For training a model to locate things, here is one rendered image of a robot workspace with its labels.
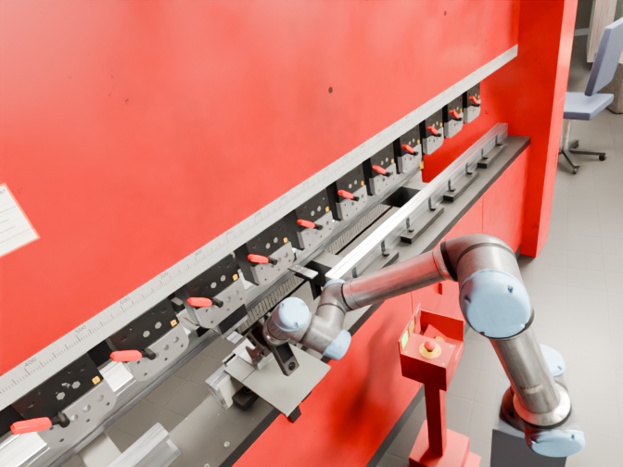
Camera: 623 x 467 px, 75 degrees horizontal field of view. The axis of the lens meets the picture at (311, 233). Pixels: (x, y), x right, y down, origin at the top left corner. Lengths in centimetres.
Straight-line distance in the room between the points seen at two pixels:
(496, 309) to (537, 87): 207
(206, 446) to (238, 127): 87
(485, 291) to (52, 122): 82
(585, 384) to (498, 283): 176
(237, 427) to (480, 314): 79
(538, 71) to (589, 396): 170
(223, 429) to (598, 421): 171
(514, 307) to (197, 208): 71
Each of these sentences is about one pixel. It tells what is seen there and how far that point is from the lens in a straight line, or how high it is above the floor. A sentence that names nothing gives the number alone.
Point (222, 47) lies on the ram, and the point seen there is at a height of 182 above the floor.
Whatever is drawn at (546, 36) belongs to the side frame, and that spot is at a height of 143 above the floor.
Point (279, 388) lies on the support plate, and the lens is 118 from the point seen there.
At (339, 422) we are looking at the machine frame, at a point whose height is 52.
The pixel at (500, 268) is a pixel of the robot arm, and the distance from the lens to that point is 83.
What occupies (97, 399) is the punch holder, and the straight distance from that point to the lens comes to 109.
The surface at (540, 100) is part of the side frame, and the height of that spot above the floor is 109.
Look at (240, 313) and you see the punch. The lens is 125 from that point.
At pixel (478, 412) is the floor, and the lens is 231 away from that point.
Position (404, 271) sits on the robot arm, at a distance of 97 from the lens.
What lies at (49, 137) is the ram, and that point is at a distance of 88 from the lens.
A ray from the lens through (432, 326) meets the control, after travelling 162.
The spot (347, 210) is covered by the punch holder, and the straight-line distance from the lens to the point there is 143.
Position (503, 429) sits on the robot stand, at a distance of 135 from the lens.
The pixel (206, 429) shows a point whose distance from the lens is 135.
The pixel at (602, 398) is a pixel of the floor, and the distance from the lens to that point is 248.
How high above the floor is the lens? 190
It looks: 31 degrees down
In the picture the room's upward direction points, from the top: 13 degrees counter-clockwise
